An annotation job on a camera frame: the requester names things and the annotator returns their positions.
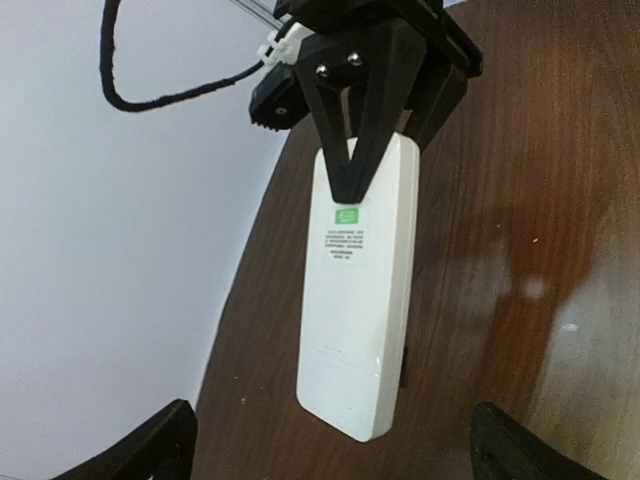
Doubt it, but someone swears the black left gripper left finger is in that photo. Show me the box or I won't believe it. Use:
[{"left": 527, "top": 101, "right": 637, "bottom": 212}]
[{"left": 56, "top": 399, "right": 198, "bottom": 480}]

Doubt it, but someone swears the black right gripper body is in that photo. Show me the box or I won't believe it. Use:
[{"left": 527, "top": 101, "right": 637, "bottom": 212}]
[{"left": 273, "top": 1, "right": 483, "bottom": 82}]

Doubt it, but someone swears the black right camera cable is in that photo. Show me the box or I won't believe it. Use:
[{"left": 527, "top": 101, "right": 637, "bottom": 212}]
[{"left": 98, "top": 0, "right": 274, "bottom": 114}]

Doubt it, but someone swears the white remote control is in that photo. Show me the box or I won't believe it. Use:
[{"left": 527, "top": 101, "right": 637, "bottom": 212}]
[{"left": 296, "top": 134, "right": 420, "bottom": 442}]

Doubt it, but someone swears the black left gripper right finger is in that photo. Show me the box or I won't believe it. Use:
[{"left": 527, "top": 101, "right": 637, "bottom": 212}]
[{"left": 471, "top": 402, "right": 639, "bottom": 479}]

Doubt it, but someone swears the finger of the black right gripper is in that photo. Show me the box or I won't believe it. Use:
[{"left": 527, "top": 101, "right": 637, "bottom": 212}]
[
  {"left": 403, "top": 64, "right": 468, "bottom": 153},
  {"left": 296, "top": 19, "right": 426, "bottom": 204}
]

